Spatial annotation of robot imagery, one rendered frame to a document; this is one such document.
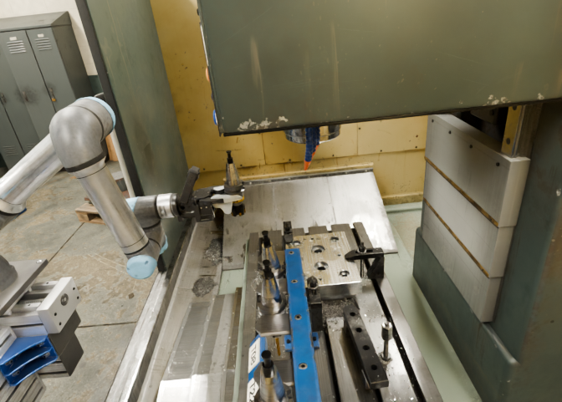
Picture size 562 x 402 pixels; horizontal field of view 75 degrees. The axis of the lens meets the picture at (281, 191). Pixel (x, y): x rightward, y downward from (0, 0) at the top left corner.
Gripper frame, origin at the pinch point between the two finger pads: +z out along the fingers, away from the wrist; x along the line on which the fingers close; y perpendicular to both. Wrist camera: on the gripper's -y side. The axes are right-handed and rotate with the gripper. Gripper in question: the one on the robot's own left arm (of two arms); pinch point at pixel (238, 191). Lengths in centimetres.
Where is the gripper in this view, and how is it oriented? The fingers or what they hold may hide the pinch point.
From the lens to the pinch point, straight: 112.9
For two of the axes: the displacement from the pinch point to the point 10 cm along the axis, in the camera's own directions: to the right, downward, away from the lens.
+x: 0.4, 4.4, -9.0
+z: 9.9, -1.1, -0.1
